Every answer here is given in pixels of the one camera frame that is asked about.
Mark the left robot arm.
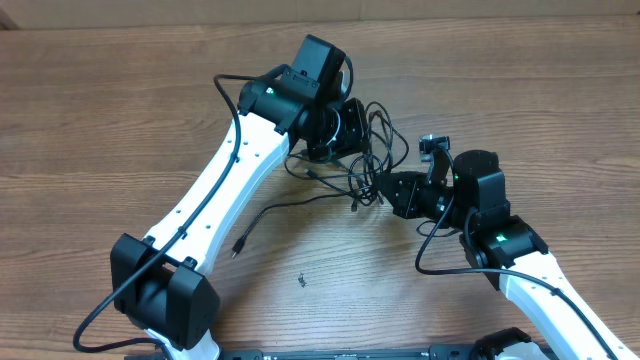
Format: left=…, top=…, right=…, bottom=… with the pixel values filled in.
left=110, top=35, right=365, bottom=359

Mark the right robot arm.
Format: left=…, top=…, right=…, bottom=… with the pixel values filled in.
left=376, top=146, right=635, bottom=359

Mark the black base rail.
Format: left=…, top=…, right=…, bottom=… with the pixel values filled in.
left=124, top=327, right=551, bottom=360

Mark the black USB cable bundle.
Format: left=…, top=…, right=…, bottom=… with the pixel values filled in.
left=229, top=100, right=411, bottom=260

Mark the small black debris piece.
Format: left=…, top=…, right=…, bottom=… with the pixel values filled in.
left=297, top=273, right=307, bottom=288

